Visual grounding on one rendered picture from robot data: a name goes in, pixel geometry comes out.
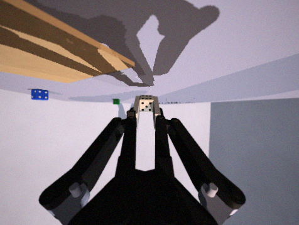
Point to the blue die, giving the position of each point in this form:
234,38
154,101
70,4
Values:
38,94

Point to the green die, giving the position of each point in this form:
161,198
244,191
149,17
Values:
116,101

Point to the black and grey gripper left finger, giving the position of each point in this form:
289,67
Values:
71,192

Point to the tan flat mat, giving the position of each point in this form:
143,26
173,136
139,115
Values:
35,44

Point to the white die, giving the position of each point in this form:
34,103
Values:
146,103

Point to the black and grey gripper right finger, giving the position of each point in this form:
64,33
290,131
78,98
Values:
217,194

